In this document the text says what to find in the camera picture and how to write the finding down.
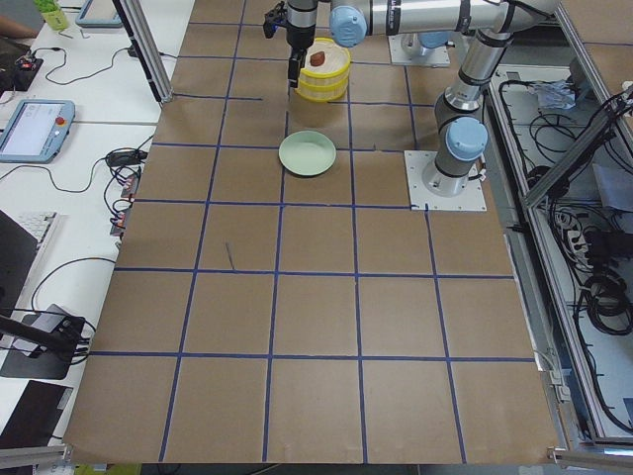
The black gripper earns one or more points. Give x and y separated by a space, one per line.
299 38

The brown bun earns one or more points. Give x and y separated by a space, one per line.
317 59

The yellow rimmed steamer layer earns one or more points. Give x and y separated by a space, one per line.
334 68
322 91

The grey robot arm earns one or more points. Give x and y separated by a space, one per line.
454 92

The mint green plate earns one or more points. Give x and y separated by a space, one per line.
307 153

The blue teach pendant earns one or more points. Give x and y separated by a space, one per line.
36 131

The white keyboard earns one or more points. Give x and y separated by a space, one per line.
41 225

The black laptop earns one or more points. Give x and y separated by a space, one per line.
18 252

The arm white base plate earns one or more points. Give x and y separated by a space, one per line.
430 190
420 49

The black camera stand base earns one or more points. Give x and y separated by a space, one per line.
43 344

